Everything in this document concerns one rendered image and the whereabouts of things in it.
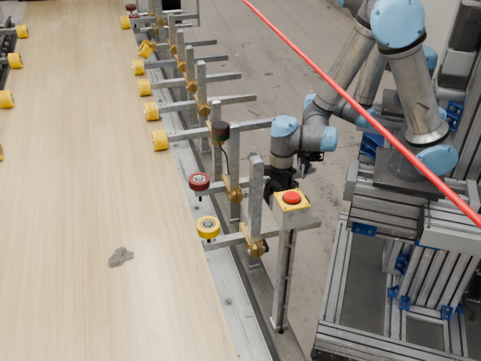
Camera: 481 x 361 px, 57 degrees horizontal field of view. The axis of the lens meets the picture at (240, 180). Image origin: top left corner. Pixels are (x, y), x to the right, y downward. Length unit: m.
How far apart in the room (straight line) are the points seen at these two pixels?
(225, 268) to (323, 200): 1.44
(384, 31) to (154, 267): 0.90
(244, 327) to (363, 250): 1.06
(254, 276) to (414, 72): 0.84
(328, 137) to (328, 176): 1.96
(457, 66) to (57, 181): 1.45
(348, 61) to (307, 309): 1.44
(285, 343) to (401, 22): 0.95
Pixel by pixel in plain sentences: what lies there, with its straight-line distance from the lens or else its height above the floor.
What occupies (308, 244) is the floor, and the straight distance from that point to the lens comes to 2.70.
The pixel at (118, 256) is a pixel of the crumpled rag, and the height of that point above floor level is 0.91.
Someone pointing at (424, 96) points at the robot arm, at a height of 1.39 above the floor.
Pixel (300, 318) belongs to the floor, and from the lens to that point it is 2.36.
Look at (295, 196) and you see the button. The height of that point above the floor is 1.23.
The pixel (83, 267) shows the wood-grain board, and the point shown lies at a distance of 1.42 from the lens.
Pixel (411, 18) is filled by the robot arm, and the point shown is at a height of 1.59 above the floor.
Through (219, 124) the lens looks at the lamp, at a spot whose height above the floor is 1.15.
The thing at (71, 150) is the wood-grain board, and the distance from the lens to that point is 1.94.
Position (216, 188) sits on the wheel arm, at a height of 0.85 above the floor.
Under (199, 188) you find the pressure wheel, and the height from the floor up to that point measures 0.89.
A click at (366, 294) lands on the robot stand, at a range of 2.25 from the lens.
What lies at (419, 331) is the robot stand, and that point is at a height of 0.21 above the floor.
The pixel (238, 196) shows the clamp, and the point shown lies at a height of 0.86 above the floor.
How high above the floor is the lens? 1.91
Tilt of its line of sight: 38 degrees down
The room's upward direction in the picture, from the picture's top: 1 degrees clockwise
